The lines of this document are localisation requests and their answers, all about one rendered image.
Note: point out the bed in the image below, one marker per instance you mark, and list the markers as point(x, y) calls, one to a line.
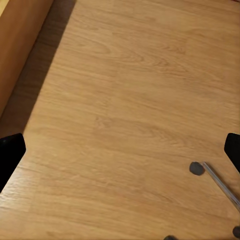
point(20, 24)

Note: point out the swivel chair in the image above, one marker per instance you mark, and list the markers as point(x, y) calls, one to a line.
point(197, 169)

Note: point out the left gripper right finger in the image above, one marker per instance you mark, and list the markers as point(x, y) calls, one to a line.
point(232, 149)

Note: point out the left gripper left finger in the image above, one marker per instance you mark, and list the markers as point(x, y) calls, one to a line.
point(12, 149)

